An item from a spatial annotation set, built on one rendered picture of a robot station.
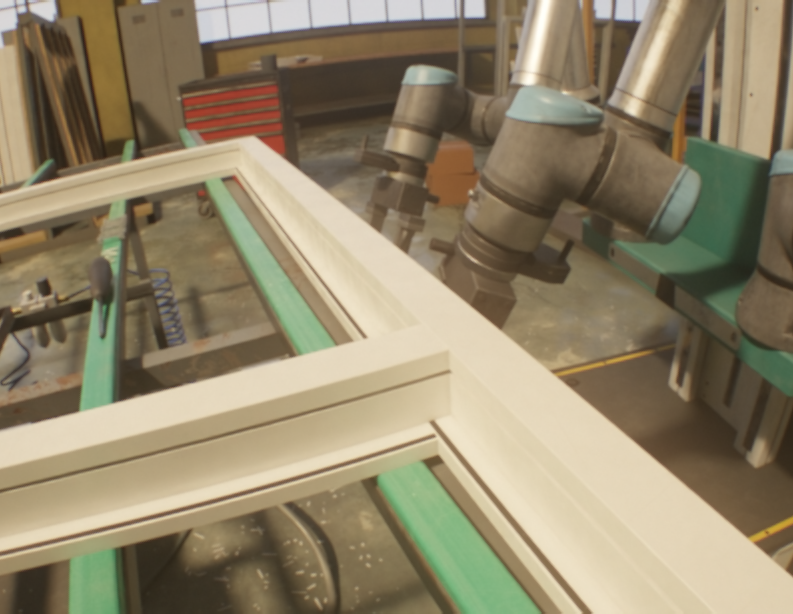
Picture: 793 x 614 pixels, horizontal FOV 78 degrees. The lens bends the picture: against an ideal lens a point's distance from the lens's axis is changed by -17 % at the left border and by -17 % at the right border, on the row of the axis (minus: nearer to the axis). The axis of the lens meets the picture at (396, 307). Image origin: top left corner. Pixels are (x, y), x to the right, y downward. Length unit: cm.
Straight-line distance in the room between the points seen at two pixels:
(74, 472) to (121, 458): 4
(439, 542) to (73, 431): 24
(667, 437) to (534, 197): 85
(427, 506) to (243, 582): 113
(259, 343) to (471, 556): 41
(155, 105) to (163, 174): 622
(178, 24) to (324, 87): 229
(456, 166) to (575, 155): 324
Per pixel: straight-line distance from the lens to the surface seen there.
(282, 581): 146
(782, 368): 91
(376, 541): 150
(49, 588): 82
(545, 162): 58
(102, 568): 40
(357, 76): 856
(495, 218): 59
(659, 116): 73
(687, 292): 105
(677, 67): 73
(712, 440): 135
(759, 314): 91
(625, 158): 59
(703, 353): 140
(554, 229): 328
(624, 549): 29
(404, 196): 95
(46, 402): 71
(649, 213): 60
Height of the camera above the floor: 114
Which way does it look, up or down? 27 degrees down
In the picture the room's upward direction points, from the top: 5 degrees counter-clockwise
